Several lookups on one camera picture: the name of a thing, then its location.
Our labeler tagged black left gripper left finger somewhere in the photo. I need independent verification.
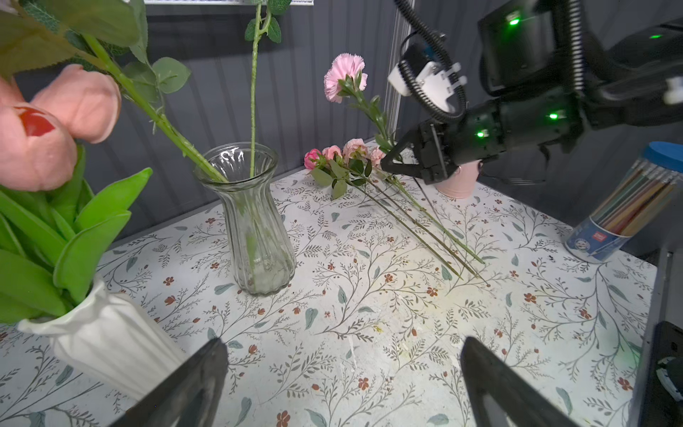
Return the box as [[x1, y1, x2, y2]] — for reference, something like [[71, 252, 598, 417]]
[[112, 338, 228, 426]]

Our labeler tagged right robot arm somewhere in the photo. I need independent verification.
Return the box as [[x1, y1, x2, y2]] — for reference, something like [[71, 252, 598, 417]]
[[381, 1, 682, 184]]

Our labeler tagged white ribbed ceramic vase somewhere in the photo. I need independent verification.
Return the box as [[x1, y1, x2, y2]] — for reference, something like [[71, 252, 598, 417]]
[[17, 276, 187, 400]]

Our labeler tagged pale pink rose stem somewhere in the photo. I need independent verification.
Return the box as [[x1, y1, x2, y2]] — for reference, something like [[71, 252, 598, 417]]
[[366, 145, 485, 275]]

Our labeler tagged hot pink rose stem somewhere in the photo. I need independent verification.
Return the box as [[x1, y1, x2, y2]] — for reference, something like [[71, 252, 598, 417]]
[[303, 148, 481, 279]]

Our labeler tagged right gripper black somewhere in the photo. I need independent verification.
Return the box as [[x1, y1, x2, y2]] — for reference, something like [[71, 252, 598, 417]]
[[381, 121, 491, 184]]

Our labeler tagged clear jar blue lid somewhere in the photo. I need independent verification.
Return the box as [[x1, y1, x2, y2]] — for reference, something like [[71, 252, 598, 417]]
[[565, 142, 682, 263]]

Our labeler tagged large pink rose stem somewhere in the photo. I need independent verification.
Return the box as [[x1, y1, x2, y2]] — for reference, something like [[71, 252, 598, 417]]
[[321, 138, 465, 279]]

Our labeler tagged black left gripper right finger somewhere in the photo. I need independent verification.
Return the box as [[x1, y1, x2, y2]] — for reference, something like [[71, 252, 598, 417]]
[[461, 336, 576, 427]]

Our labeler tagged pink pen bucket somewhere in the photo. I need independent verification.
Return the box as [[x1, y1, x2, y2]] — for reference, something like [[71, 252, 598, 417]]
[[435, 160, 482, 199]]

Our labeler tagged pink carnation stem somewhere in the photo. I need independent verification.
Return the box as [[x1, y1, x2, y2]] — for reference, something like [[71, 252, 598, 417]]
[[324, 53, 395, 154]]

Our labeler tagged tulip bouquet pink and yellow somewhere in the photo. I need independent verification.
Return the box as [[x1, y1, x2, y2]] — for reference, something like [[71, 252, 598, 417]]
[[1, 64, 152, 325]]

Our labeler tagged white rose stem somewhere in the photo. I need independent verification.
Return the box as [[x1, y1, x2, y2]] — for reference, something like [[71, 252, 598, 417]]
[[1, 1, 227, 183]]

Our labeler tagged clear ribbed glass vase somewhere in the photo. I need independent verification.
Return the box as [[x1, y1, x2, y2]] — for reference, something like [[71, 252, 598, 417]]
[[195, 142, 296, 295]]

